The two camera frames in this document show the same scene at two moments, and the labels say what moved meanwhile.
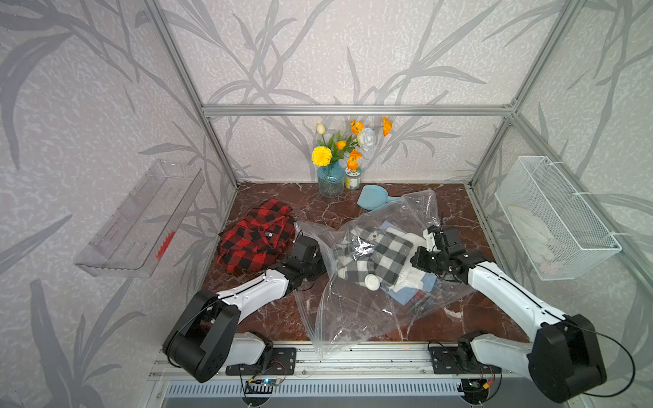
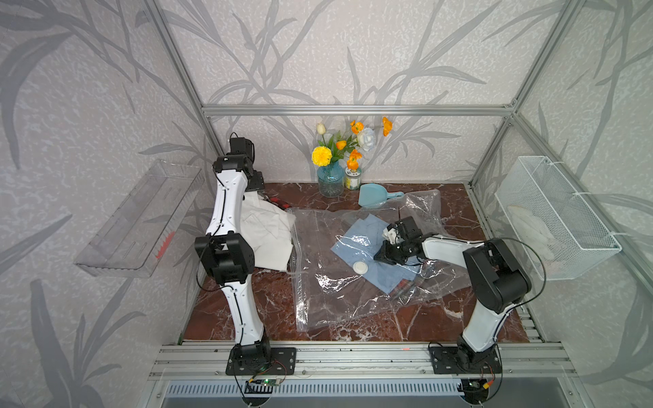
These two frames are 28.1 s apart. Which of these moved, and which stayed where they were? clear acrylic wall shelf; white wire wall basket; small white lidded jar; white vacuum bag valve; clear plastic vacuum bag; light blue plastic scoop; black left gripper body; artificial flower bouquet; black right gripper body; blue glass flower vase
Moved: clear plastic vacuum bag; black right gripper body; white vacuum bag valve; black left gripper body
Stayed: blue glass flower vase; artificial flower bouquet; small white lidded jar; white wire wall basket; light blue plastic scoop; clear acrylic wall shelf
